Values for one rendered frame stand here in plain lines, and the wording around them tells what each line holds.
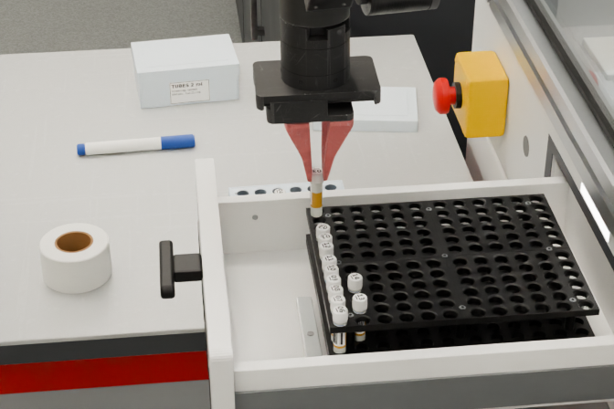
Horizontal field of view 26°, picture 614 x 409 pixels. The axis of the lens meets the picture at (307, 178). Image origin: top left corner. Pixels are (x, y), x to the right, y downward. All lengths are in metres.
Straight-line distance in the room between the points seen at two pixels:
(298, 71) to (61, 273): 0.39
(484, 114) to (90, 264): 0.44
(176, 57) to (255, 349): 0.61
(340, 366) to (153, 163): 0.57
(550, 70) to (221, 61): 0.53
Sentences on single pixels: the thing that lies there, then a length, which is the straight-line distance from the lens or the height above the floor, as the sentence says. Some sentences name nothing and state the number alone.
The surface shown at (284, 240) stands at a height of 0.85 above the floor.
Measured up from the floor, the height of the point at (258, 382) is 0.88.
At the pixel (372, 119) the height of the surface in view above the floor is 0.78.
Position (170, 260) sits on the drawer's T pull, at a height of 0.91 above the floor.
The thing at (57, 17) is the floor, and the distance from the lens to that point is 3.75.
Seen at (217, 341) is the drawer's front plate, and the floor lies 0.93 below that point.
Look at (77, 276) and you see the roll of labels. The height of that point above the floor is 0.78.
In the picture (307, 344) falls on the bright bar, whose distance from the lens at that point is 1.14.
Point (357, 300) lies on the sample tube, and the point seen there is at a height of 0.91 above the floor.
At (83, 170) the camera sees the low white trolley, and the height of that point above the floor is 0.76.
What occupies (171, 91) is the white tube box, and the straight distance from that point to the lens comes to 1.67.
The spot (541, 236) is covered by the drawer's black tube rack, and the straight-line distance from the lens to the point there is 1.19.
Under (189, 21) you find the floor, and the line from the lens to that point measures 3.68.
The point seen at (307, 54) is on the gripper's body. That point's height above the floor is 1.09.
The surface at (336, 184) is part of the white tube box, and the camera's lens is 1.44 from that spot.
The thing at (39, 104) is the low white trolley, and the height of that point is 0.76.
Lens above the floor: 1.57
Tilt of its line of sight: 32 degrees down
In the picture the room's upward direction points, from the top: straight up
